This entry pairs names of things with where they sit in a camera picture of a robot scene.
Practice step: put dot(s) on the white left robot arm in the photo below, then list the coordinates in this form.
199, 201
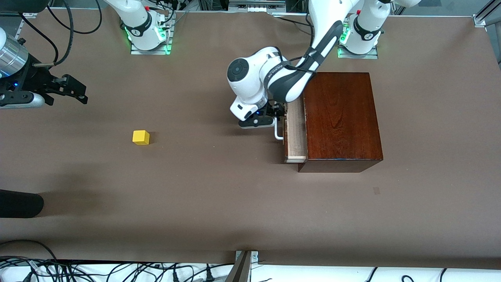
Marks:
250, 78

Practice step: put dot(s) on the aluminium frame corner bracket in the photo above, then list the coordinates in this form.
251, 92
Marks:
483, 17

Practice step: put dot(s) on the aluminium profile post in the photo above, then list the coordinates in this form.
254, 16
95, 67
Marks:
240, 270

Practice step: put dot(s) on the yellow block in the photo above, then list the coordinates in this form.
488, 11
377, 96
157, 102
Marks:
141, 137

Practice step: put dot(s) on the silver equipment box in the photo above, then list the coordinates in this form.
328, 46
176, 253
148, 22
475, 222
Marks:
254, 4

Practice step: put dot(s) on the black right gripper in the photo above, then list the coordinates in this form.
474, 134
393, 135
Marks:
34, 79

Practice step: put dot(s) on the brown table cover sheet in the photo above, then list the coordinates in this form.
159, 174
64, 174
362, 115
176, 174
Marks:
195, 196

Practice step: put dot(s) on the dark brown wooden cabinet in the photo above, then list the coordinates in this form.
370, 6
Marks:
340, 117

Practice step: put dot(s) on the black rounded object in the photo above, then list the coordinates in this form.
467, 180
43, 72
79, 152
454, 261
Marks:
19, 203

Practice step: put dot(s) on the aluminium table edge rail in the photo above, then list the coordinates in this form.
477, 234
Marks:
30, 15

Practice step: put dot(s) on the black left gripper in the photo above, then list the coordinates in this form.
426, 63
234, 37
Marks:
273, 110

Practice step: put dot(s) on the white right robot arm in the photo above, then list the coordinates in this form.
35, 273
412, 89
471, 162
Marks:
137, 27

